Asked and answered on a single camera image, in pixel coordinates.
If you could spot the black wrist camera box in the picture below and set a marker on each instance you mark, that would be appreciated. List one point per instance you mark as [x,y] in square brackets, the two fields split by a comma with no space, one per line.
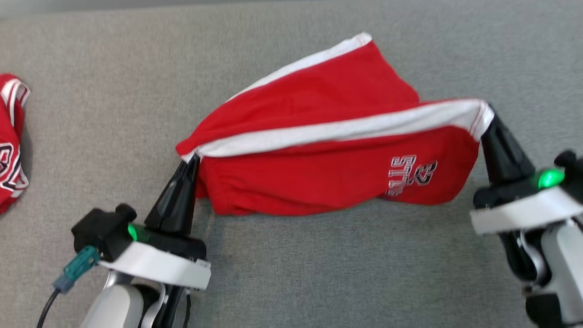
[573,173]
[102,230]

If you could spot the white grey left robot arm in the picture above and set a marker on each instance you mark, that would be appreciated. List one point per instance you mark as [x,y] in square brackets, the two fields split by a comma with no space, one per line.
[114,305]

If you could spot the red striped basketball jersey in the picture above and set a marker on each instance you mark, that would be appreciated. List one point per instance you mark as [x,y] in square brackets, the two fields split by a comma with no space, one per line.
[9,136]

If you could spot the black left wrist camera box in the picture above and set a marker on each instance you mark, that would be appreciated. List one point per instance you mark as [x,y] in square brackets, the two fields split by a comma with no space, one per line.
[102,230]

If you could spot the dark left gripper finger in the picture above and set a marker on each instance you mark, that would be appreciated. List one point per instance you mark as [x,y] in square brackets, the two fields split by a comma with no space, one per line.
[168,207]
[190,205]

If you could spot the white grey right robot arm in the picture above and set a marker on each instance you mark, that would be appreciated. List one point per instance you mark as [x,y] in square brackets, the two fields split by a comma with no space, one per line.
[560,264]

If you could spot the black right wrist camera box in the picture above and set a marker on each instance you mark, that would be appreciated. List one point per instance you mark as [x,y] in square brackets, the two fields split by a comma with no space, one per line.
[573,173]

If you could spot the grey fabric sofa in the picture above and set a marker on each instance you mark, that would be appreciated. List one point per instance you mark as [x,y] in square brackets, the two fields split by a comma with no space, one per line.
[291,273]

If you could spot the red shorts with white stripes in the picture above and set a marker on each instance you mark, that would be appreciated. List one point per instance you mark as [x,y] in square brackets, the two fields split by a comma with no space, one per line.
[319,173]

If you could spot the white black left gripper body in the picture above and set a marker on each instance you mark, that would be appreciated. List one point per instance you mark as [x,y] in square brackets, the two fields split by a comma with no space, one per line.
[159,266]

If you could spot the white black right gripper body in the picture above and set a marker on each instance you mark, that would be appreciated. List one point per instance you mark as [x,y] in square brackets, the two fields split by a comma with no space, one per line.
[519,209]

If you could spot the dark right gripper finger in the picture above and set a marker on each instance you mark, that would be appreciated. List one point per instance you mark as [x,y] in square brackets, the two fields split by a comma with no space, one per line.
[512,155]
[494,159]

